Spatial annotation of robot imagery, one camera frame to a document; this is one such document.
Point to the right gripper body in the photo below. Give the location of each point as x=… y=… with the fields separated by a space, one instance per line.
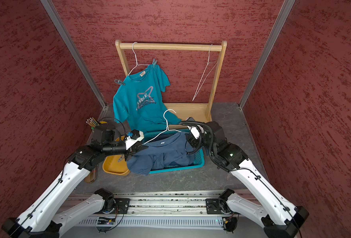
x=197 y=143

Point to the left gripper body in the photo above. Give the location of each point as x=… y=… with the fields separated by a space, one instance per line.
x=126 y=154

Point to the grey-blue t-shirt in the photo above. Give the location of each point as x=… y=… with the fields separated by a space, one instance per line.
x=167 y=151

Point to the white wire hanger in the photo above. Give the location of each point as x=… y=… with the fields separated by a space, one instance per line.
x=137 y=64
x=204 y=74
x=167 y=126

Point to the grey clothespin on teal shoulder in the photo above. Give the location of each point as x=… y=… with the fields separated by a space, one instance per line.
x=119 y=82

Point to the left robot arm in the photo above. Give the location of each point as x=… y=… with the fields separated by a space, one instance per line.
x=42 y=220

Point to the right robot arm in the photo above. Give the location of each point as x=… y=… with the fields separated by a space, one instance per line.
x=278 y=217

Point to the teal plastic basket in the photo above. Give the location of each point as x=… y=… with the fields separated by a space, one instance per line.
x=198 y=158

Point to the wooden clothes rack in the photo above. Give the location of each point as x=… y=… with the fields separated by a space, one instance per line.
x=199 y=111

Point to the yellow tray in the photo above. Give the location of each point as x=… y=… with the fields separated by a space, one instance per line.
x=113 y=167

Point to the teal t-shirt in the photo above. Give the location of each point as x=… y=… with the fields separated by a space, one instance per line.
x=139 y=101

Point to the coloured pencils bunch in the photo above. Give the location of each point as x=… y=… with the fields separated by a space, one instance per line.
x=92 y=122

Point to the brown transparent case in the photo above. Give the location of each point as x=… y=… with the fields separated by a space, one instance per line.
x=92 y=176

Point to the right corner aluminium profile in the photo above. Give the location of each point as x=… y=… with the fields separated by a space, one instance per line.
x=271 y=40

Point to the corner aluminium profile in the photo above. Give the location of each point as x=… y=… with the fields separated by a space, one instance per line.
x=271 y=40
x=64 y=34

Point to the left corner aluminium profile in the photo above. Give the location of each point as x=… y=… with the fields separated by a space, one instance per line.
x=64 y=34

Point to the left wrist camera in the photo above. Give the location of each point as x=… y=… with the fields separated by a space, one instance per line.
x=132 y=138

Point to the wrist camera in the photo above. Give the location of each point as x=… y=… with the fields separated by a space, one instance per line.
x=132 y=138
x=195 y=131

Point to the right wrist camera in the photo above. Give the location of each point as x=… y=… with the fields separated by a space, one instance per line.
x=195 y=131

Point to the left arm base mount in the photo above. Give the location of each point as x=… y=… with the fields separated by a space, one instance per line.
x=116 y=206

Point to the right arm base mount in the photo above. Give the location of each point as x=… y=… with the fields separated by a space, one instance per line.
x=217 y=206

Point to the aluminium rail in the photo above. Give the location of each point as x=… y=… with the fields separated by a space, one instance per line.
x=180 y=210

